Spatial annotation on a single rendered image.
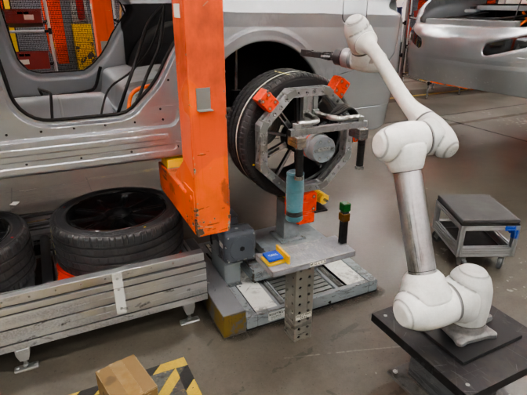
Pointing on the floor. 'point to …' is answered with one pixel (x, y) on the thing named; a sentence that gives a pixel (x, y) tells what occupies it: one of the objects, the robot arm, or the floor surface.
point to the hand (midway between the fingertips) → (307, 52)
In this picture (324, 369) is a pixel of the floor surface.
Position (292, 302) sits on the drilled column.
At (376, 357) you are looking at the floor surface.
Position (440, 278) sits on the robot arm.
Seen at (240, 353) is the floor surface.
